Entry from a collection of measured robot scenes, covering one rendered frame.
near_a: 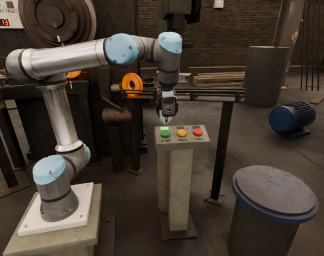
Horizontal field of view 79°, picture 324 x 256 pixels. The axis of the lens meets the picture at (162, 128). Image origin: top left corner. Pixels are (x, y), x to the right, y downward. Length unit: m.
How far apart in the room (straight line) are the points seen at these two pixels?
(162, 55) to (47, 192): 0.66
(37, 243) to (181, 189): 0.63
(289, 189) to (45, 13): 1.57
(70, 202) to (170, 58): 0.70
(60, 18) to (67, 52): 0.84
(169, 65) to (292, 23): 4.44
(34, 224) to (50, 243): 0.11
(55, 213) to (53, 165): 0.20
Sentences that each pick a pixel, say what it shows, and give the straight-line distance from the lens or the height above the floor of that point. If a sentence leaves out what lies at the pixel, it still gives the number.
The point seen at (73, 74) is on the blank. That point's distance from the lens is 1.60.
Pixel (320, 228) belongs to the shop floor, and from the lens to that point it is 1.57.
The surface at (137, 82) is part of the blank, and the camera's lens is 1.34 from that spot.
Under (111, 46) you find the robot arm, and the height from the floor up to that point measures 0.97.
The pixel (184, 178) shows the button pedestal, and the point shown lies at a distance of 1.00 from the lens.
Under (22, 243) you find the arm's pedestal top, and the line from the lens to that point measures 1.00.
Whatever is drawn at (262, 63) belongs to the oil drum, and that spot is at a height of 0.66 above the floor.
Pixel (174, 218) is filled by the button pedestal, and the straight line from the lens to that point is 1.17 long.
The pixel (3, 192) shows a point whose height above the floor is 0.01.
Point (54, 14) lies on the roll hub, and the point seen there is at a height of 1.13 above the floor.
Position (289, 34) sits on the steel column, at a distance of 5.01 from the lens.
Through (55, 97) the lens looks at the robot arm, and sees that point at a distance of 0.89.
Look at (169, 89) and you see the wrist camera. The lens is 0.73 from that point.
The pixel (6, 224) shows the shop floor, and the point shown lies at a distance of 1.58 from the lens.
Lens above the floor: 0.99
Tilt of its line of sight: 24 degrees down
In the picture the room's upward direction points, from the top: straight up
